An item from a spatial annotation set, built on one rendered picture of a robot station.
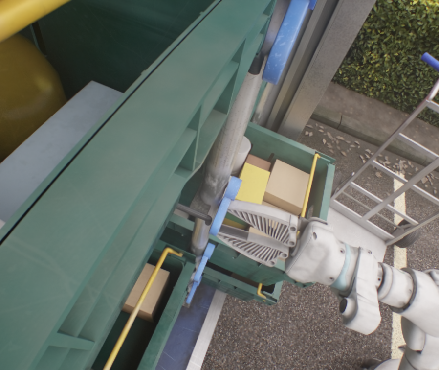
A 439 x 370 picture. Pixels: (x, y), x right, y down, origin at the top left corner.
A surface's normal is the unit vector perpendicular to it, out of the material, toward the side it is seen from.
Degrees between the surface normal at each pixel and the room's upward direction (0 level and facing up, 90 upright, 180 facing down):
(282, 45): 42
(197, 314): 0
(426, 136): 6
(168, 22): 87
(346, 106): 9
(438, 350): 70
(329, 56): 90
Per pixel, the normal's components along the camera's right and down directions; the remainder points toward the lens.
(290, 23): -0.04, -0.02
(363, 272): 0.14, -0.44
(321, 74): -0.33, 0.75
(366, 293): 0.25, -0.71
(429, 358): -0.27, 0.54
